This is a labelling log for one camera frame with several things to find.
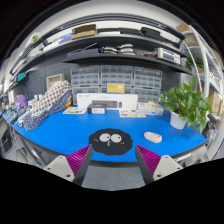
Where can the grey electronic instrument on shelf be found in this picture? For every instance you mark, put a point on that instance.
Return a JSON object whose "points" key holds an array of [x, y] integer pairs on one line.
{"points": [[168, 55]]}

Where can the small black box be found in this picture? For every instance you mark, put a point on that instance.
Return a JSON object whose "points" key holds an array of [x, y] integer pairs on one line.
{"points": [[96, 109]]}

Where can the black cartoon face mouse pad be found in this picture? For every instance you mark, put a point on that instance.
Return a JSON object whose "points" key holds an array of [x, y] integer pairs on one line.
{"points": [[111, 142]]}

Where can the illustrated card right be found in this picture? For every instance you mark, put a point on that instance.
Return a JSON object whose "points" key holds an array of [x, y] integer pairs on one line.
{"points": [[131, 114]]}

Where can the pink computer mouse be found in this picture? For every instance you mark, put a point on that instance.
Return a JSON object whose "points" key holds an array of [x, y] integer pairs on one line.
{"points": [[153, 137]]}

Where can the long white keyboard box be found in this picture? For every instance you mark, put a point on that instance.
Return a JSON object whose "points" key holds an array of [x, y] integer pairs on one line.
{"points": [[110, 101]]}

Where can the patterned fabric bundle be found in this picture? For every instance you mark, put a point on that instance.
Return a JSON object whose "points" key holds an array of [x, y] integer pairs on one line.
{"points": [[53, 101]]}

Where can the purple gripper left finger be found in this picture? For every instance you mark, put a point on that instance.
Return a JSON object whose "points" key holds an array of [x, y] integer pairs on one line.
{"points": [[73, 167]]}

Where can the green potted plant white pot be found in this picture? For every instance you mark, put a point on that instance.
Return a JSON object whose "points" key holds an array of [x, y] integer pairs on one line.
{"points": [[186, 105]]}

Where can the yellow label card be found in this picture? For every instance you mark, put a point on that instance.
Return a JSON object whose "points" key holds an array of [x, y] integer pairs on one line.
{"points": [[115, 88]]}

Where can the cardboard box right side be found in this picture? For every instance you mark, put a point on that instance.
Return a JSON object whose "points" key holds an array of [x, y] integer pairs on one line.
{"points": [[215, 102]]}

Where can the illustrated card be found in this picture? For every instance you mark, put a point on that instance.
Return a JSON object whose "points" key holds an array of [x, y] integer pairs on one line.
{"points": [[75, 110], [131, 114]]}

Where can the purple plush toy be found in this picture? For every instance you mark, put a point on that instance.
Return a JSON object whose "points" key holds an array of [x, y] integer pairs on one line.
{"points": [[21, 101]]}

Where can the illustrated card left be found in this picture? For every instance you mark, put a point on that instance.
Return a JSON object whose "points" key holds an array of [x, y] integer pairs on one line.
{"points": [[75, 110]]}

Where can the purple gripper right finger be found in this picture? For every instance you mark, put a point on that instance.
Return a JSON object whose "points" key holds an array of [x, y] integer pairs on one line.
{"points": [[154, 167]]}

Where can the grey drawer organizer cabinets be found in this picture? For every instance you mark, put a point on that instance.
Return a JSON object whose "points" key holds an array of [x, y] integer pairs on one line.
{"points": [[144, 82]]}

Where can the cardboard box on top shelf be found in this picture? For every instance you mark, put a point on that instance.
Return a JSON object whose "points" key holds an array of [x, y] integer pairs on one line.
{"points": [[83, 31]]}

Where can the wooden frame box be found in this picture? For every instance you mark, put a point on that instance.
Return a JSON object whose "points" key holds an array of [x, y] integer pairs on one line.
{"points": [[51, 80]]}

